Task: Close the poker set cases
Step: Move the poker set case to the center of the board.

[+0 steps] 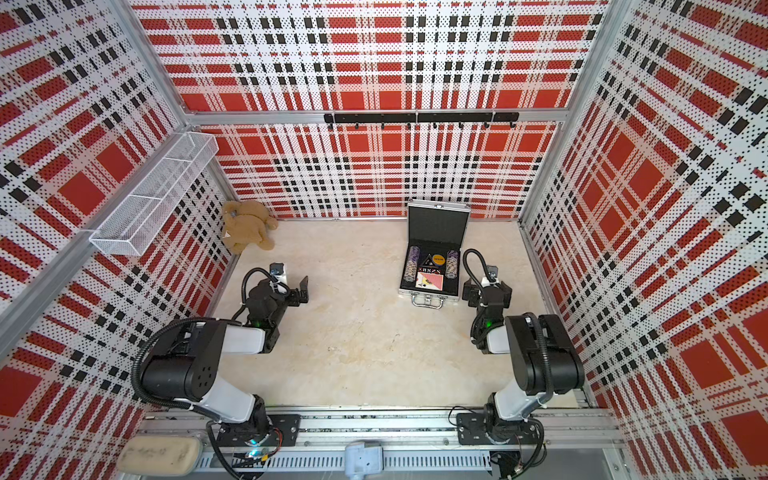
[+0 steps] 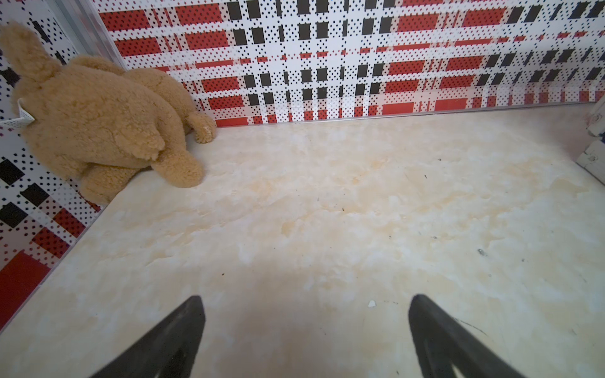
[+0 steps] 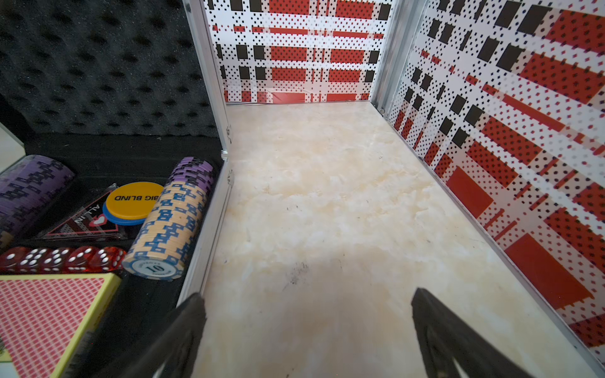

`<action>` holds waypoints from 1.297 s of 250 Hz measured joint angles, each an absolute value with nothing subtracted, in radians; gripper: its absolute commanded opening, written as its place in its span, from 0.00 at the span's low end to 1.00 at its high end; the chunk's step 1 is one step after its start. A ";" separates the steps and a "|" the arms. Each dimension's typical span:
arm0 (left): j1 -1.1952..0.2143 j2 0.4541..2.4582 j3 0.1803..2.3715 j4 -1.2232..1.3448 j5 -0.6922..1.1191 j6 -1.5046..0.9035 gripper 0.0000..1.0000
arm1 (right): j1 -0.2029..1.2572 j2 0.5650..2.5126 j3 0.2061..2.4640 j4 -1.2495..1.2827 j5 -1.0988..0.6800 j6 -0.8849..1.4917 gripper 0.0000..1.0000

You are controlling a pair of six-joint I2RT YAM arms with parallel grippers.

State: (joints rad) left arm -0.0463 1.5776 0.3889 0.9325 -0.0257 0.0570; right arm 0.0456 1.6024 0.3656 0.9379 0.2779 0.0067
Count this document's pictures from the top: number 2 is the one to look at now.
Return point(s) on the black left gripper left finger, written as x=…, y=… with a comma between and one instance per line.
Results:
x=167, y=350

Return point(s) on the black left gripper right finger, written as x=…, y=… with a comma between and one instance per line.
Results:
x=443, y=346

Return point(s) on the tan teddy bear plush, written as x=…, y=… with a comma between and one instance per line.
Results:
x=96, y=123

